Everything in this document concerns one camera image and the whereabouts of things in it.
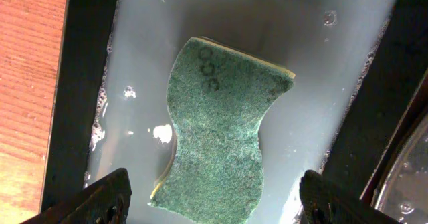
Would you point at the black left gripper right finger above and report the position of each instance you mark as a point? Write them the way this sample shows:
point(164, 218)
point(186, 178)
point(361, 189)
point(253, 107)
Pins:
point(325, 202)

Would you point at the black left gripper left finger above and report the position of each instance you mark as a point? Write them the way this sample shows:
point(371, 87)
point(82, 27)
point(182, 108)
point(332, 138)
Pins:
point(105, 201)

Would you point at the green yellow sponge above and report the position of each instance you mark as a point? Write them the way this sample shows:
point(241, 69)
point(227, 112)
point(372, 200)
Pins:
point(217, 98)

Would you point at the round black tray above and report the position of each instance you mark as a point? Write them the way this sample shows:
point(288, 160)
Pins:
point(398, 187)

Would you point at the rectangular black water tray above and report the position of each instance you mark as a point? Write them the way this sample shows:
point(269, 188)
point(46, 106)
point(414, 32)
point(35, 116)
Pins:
point(356, 64)

